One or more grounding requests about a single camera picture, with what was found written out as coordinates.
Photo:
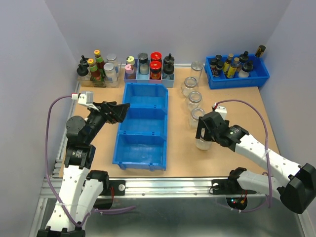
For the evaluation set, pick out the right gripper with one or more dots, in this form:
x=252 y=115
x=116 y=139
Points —
x=201 y=125

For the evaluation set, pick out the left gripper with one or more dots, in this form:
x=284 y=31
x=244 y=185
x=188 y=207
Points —
x=118 y=111

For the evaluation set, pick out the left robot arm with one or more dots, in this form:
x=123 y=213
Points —
x=81 y=185

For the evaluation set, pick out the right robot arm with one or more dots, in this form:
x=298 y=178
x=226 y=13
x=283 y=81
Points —
x=291 y=183

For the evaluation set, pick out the front yellow-cap sauce bottle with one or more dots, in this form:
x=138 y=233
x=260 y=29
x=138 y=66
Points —
x=97 y=80

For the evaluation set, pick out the yellow-cap sauce bottle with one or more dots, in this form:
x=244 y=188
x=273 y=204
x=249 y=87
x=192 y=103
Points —
x=97 y=80
x=99 y=62

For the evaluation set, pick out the front silver-lid jar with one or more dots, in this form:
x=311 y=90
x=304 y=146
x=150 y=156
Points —
x=110 y=72

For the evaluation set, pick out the silver-lid jar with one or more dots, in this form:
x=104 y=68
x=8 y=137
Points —
x=110 y=72
x=112 y=58

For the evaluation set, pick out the clear plastic organizer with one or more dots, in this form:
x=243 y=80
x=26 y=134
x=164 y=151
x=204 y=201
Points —
x=91 y=77

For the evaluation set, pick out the pink-cap spice bottle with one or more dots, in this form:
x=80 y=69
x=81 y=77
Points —
x=130 y=72

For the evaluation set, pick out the rear yellow-cap sauce bottle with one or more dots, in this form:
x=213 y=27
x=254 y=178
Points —
x=99 y=62

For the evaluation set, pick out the pastel compartment organizer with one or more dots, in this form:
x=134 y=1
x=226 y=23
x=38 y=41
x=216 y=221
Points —
x=141 y=78

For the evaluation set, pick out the large blue divided bin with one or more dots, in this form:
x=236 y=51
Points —
x=141 y=141

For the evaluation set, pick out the front black dispenser bottle left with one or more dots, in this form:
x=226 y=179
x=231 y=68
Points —
x=83 y=72

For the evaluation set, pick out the black dispenser bottle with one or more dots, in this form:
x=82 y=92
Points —
x=83 y=72
x=84 y=61
x=168 y=71
x=169 y=59

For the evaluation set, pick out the rear silver-lid jar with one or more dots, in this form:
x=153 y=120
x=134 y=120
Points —
x=112 y=58

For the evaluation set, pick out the yellow-cap spice bottle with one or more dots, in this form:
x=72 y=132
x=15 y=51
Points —
x=130 y=60

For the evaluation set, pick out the rear black dispenser bottle left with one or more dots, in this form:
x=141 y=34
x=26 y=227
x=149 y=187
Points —
x=84 y=61

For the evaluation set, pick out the grey-lid salt shaker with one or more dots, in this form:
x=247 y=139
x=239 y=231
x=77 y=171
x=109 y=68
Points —
x=143 y=63

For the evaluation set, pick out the front red-lid sauce jar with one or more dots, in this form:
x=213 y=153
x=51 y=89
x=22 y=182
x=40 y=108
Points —
x=155 y=70

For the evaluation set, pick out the red-lid sauce jar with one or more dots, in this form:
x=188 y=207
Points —
x=156 y=56
x=155 y=70

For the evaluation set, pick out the yellow label bottle front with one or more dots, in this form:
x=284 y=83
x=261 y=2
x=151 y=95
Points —
x=233 y=68

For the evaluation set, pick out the yellow label bottle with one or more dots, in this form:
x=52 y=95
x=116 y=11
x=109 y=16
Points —
x=233 y=68
x=227 y=63

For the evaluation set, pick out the blue tray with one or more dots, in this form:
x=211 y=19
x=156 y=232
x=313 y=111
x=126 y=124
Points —
x=257 y=77

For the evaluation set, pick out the lidded glass jar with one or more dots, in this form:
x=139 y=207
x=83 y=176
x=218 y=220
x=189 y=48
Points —
x=196 y=69

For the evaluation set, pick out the black-cap spice jar front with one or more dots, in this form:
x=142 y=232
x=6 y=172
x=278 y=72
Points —
x=216 y=65

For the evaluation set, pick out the yellow label bottle rear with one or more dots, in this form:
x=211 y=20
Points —
x=227 y=63

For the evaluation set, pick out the rear red-lid sauce jar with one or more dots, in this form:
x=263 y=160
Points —
x=156 y=56

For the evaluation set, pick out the front black dispenser bottle middle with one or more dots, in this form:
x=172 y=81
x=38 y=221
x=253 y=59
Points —
x=168 y=71

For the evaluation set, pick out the black dispenser bottle tray front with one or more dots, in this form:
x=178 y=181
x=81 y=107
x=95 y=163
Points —
x=246 y=69

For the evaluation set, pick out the black dispenser bottle tray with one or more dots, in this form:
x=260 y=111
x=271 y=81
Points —
x=246 y=69
x=243 y=58

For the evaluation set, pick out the rear black dispenser bottle middle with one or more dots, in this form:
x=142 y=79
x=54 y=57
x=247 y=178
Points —
x=169 y=59

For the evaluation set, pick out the black dispenser bottle tray rear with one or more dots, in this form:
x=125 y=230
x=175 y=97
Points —
x=243 y=58

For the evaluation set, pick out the dark bottle gold band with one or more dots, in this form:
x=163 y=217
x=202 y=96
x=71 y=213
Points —
x=260 y=51

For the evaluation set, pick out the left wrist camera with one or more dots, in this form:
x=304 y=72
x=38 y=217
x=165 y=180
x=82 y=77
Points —
x=85 y=99

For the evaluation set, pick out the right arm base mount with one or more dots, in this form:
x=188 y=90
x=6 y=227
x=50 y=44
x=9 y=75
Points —
x=237 y=196

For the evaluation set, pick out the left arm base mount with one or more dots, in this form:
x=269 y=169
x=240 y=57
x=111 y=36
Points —
x=111 y=188

